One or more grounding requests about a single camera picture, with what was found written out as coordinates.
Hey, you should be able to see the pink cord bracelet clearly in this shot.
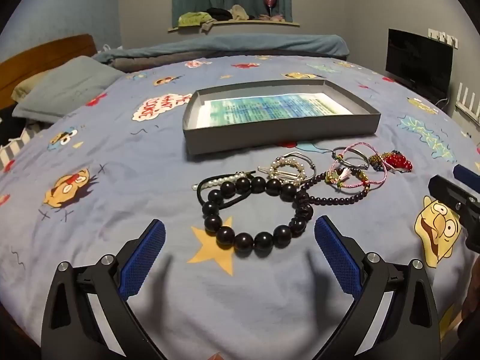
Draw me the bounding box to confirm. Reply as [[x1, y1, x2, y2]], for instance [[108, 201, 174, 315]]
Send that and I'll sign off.
[[330, 142, 388, 192]]

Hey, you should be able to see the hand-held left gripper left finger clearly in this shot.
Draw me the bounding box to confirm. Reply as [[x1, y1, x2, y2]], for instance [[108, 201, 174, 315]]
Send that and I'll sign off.
[[40, 218, 167, 360]]

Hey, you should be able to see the black flat screen television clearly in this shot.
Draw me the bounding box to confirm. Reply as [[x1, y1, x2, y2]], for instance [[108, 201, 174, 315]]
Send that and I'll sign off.
[[385, 28, 454, 100]]

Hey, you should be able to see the wooden headboard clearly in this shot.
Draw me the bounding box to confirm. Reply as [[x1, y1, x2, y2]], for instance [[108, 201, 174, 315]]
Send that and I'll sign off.
[[0, 34, 97, 102]]

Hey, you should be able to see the black hair tie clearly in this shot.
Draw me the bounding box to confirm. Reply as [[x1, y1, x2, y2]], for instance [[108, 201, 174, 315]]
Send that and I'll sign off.
[[196, 172, 260, 211]]

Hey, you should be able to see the black white striped cloth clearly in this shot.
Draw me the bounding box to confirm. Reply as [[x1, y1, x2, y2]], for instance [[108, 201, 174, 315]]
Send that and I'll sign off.
[[0, 127, 42, 172]]

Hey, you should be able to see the shallow grey cardboard box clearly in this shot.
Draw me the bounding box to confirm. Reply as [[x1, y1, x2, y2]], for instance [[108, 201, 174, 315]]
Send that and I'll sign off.
[[182, 79, 381, 156]]

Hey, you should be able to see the grey blanket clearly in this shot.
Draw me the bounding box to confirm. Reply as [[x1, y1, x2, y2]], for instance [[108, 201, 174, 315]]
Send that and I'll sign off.
[[110, 49, 338, 72]]

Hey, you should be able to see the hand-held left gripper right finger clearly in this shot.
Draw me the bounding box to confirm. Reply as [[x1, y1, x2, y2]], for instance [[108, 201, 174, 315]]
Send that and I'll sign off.
[[314, 215, 440, 360]]

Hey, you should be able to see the purple bead bracelet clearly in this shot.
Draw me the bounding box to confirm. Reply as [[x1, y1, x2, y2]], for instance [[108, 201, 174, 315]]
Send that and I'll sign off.
[[298, 170, 370, 208]]

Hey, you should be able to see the white wall hook rack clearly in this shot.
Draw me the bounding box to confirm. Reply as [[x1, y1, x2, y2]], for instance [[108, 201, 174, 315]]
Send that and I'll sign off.
[[428, 28, 459, 49]]

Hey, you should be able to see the dark blue bead bracelet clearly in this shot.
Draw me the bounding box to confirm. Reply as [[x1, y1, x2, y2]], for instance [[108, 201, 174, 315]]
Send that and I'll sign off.
[[369, 153, 391, 172]]

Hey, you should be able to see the wavy silver bangle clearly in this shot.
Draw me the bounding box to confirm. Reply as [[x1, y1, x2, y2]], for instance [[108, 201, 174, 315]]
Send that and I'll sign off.
[[275, 151, 317, 181]]

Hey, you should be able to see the green cloth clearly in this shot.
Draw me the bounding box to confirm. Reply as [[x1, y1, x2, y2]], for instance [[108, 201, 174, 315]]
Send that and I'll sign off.
[[177, 11, 213, 27]]

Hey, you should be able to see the curved window sill shelf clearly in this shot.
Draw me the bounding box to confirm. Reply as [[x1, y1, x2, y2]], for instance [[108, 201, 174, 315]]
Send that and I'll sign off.
[[167, 20, 301, 32]]

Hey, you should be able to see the round pearl hair clip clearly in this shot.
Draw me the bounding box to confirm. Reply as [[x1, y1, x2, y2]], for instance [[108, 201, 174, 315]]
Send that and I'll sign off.
[[258, 158, 306, 186]]

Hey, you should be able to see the blue cartoon printed bedsheet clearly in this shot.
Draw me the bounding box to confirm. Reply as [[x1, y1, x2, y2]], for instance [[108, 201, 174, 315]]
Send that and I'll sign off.
[[0, 54, 480, 360]]

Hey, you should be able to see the round silver bangle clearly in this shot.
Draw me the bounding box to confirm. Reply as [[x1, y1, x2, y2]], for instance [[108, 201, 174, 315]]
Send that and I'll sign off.
[[332, 147, 370, 169]]

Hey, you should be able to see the white router with antennas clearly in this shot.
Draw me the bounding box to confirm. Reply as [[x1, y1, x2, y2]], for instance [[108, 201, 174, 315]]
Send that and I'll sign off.
[[455, 82, 480, 125]]

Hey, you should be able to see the beige cloth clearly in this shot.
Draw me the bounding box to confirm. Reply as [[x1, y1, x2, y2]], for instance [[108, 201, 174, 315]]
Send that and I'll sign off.
[[200, 5, 250, 32]]

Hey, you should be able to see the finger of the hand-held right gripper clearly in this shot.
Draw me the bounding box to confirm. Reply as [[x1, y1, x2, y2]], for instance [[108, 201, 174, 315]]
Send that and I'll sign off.
[[428, 174, 480, 230], [453, 164, 480, 186]]

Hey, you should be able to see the grey pillow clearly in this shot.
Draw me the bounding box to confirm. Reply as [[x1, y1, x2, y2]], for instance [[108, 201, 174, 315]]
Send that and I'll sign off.
[[12, 55, 126, 124]]

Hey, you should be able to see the teal blanket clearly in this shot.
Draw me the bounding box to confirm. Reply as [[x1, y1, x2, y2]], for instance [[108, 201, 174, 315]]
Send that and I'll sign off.
[[92, 34, 349, 64]]

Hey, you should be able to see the blue green printed paper sheet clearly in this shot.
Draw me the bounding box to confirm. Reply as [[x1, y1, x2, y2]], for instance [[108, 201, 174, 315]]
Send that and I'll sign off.
[[197, 93, 353, 128]]

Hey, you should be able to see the red bead bracelet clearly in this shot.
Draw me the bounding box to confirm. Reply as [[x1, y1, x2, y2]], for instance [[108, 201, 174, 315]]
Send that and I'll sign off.
[[382, 149, 413, 173]]

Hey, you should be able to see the large black bead bracelet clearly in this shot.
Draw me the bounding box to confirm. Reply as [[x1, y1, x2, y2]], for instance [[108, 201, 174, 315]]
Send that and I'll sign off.
[[202, 176, 314, 253]]

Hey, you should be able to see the pearl bar hair clip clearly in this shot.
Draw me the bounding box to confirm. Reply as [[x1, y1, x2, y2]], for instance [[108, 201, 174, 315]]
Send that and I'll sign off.
[[192, 171, 246, 191]]

